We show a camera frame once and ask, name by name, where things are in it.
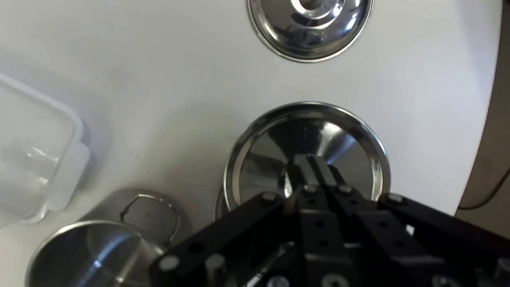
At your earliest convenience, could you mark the thin black power cable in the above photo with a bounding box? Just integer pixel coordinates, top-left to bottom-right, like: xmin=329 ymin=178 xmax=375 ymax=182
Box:
xmin=459 ymin=164 xmax=510 ymax=212

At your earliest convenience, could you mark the steel pot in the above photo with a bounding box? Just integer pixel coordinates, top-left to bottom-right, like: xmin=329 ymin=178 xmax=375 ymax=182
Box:
xmin=222 ymin=100 xmax=394 ymax=215

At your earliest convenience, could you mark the clear plastic container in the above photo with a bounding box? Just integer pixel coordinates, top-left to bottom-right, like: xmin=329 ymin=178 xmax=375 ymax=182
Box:
xmin=0 ymin=70 xmax=94 ymax=228

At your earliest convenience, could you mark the tall small silver pot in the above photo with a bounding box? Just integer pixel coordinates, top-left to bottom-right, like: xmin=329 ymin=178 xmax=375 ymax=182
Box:
xmin=24 ymin=186 xmax=185 ymax=287

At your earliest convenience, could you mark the small steel pot lid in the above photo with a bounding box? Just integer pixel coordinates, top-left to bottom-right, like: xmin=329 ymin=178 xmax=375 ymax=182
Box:
xmin=246 ymin=0 xmax=373 ymax=65

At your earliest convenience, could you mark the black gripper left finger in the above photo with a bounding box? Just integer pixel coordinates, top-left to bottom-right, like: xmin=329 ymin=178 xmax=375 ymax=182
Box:
xmin=148 ymin=153 xmax=322 ymax=287

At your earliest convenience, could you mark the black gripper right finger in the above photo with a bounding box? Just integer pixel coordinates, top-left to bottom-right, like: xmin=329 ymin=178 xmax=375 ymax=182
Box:
xmin=308 ymin=153 xmax=510 ymax=287

